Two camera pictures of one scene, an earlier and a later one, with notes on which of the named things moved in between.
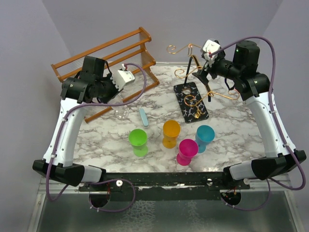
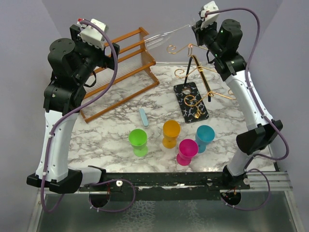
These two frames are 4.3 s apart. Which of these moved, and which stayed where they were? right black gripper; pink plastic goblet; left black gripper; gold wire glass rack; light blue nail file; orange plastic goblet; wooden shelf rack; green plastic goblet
Moved: left black gripper; right black gripper
Stayed: orange plastic goblet; gold wire glass rack; wooden shelf rack; light blue nail file; pink plastic goblet; green plastic goblet
